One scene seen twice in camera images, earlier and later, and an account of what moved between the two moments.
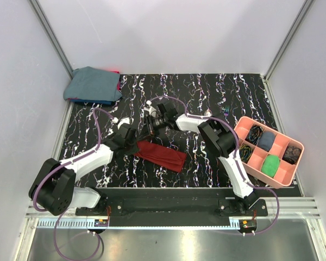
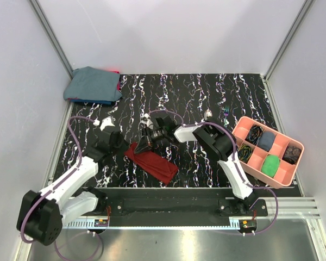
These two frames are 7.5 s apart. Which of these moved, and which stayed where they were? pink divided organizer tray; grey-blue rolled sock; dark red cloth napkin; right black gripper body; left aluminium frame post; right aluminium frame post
Moved: dark red cloth napkin; right black gripper body
Stayed: right aluminium frame post; grey-blue rolled sock; pink divided organizer tray; left aluminium frame post
